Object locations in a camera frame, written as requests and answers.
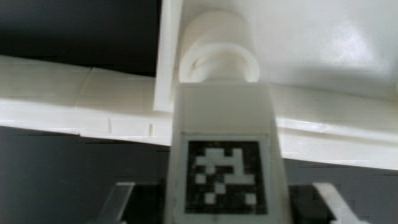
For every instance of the white L-shaped obstacle wall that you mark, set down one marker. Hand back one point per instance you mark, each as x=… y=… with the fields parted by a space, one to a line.
x=91 y=102

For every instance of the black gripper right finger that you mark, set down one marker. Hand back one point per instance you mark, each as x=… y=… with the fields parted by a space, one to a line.
x=318 y=205

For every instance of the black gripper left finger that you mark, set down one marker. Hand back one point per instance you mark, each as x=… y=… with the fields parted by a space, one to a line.
x=133 y=204

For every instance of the white table leg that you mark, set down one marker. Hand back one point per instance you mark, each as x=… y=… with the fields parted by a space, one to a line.
x=226 y=185

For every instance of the white square tabletop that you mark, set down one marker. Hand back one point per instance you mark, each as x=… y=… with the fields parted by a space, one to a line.
x=325 y=43

